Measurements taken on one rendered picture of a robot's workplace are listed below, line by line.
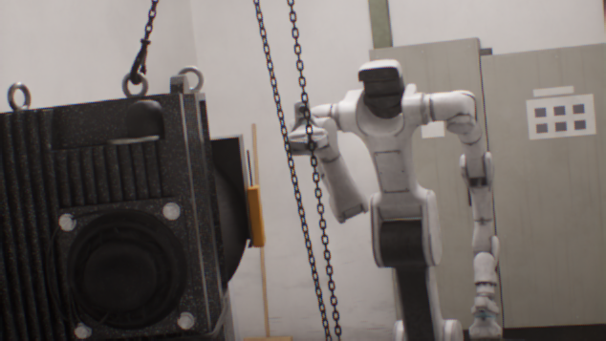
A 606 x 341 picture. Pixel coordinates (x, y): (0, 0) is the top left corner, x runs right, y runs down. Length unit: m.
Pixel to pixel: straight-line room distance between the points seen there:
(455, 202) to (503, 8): 1.12
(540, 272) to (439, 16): 1.54
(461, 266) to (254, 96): 1.59
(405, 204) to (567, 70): 2.16
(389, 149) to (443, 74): 2.13
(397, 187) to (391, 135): 0.19
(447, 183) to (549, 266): 0.71
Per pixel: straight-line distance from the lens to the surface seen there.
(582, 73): 4.65
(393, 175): 2.62
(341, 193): 2.39
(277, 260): 5.24
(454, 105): 2.49
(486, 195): 2.79
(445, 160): 4.69
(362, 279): 5.13
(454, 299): 4.84
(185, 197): 1.77
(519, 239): 4.74
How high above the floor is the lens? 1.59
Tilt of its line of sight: 5 degrees down
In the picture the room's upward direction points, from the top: 6 degrees counter-clockwise
